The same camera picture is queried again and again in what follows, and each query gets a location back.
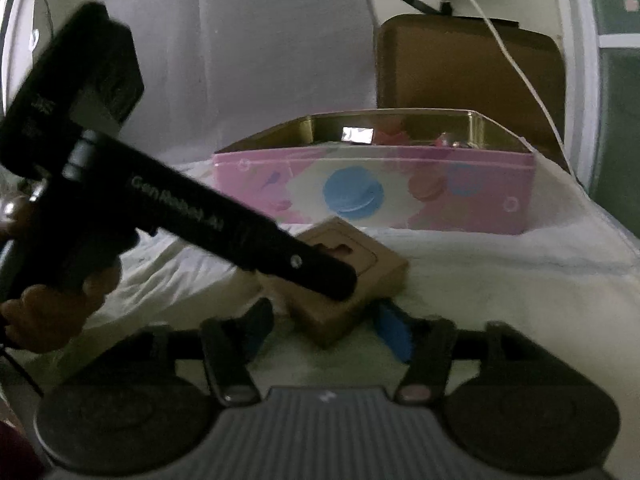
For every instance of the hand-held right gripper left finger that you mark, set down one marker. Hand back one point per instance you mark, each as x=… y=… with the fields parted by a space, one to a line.
x=257 y=327

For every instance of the white wall hook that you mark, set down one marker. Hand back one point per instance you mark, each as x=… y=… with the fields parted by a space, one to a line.
x=34 y=40

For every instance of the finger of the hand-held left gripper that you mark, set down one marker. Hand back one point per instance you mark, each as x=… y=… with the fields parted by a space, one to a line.
x=310 y=267

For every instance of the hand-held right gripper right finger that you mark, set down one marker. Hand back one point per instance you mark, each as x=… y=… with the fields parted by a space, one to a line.
x=395 y=332

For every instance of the pink tin box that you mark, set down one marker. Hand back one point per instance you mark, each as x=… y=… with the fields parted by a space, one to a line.
x=450 y=210

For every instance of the brown cardboard box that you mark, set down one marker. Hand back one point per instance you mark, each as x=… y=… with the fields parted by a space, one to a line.
x=350 y=320

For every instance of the grey backdrop board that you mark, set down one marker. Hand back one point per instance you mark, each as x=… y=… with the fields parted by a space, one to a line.
x=250 y=60

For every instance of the person's left hand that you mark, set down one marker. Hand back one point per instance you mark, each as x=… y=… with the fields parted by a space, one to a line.
x=45 y=317

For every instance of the white bedsheet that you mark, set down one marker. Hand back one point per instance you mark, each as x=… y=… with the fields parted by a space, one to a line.
x=500 y=285

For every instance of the white window frame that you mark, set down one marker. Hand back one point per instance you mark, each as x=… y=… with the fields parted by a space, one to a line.
x=575 y=60

